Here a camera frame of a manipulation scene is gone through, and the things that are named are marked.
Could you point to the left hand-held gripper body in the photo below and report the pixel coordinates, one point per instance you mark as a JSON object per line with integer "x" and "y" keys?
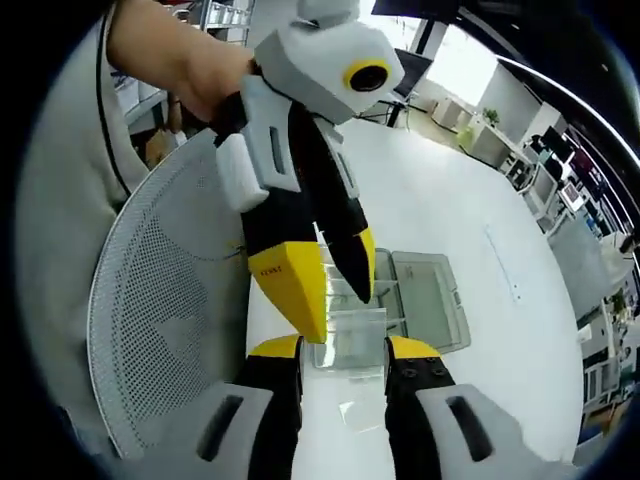
{"x": 310, "y": 60}

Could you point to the clear plastic divider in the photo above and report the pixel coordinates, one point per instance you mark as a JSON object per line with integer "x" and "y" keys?
{"x": 350, "y": 345}
{"x": 360, "y": 414}

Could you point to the grey transparent guide fixture box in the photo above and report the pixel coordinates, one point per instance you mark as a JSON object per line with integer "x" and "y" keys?
{"x": 430, "y": 300}

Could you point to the white low cabinets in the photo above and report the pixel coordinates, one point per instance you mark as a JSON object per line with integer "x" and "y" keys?
{"x": 450, "y": 111}

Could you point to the person's torso in pale shirt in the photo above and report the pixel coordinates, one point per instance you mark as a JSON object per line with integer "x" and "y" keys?
{"x": 60, "y": 200}

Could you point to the wall display screens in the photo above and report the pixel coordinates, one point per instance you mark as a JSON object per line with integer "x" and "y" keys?
{"x": 595, "y": 175}

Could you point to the potted green plant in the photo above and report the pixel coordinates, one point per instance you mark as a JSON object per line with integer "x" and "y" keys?
{"x": 491, "y": 116}

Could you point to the green round object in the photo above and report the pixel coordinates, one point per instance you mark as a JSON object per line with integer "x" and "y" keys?
{"x": 466, "y": 135}

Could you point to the frosted desk partition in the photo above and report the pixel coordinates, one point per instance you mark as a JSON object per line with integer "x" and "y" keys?
{"x": 585, "y": 260}

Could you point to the black hanging screen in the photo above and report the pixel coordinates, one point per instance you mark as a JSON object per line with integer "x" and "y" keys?
{"x": 402, "y": 7}

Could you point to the white side desk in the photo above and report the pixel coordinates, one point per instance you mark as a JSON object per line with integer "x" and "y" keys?
{"x": 395, "y": 107}

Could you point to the person's left hand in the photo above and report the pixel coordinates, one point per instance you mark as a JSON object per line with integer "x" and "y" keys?
{"x": 215, "y": 80}

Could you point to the black desk monitor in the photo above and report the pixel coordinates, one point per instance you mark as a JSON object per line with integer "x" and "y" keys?
{"x": 412, "y": 75}

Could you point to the grey mesh office chair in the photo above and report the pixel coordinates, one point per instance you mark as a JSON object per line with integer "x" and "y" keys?
{"x": 165, "y": 300}

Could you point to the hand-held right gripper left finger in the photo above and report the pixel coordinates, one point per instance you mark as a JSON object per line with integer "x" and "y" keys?
{"x": 210, "y": 435}

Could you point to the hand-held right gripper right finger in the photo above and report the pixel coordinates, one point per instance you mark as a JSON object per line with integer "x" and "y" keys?
{"x": 475, "y": 435}

